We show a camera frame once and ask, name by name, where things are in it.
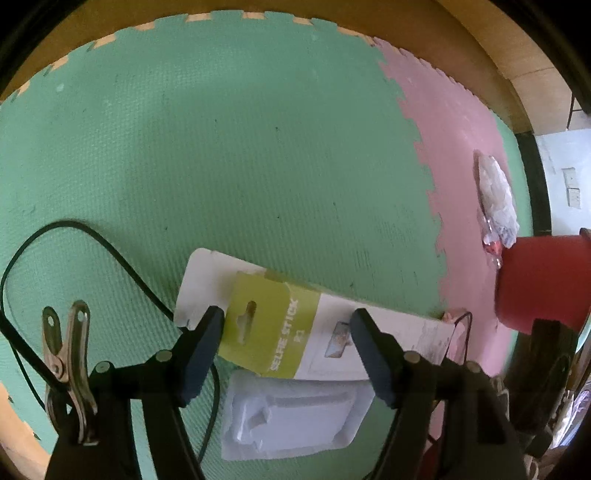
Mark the metal spring clamp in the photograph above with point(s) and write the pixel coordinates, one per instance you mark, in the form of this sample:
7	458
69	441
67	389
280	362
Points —
76	350

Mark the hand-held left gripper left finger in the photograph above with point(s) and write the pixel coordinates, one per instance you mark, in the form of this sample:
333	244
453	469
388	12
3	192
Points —
203	360

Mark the clear plastic blister tray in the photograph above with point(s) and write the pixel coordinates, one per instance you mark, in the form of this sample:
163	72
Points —
295	415

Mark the pink foam mat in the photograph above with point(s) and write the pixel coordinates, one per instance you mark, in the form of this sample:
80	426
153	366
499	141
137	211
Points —
461	207

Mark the green and white cardboard box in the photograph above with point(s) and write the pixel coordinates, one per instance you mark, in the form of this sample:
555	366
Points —
277	323

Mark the crumpled white plastic bag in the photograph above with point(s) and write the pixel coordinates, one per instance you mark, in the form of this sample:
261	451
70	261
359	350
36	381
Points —
496	194

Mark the red bin with green rim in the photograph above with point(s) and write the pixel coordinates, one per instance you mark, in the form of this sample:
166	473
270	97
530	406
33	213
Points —
540	281

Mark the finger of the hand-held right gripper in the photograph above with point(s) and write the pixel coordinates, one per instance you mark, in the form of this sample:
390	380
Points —
540	341

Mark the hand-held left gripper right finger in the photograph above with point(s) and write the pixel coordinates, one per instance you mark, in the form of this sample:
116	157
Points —
376	364

